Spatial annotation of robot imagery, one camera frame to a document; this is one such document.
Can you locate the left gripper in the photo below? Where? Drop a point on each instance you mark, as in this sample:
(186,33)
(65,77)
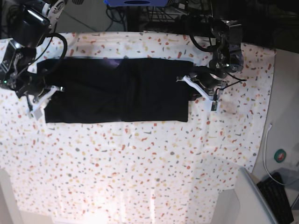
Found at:
(210,84)

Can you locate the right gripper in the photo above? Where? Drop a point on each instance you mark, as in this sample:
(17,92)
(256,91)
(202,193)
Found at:
(37,94)

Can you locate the black t-shirt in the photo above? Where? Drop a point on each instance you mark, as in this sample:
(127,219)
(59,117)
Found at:
(113,90)

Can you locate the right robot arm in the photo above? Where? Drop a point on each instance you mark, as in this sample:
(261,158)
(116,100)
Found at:
(35,21)

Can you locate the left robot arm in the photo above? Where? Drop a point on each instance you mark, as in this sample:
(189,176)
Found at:
(226,51)

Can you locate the blue device at top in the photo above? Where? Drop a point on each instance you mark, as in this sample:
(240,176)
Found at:
(137,3)

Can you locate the black keyboard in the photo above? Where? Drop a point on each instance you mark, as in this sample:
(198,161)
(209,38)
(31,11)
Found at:
(276,198)

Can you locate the grey laptop lid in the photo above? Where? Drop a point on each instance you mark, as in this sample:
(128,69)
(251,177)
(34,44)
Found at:
(253,207)

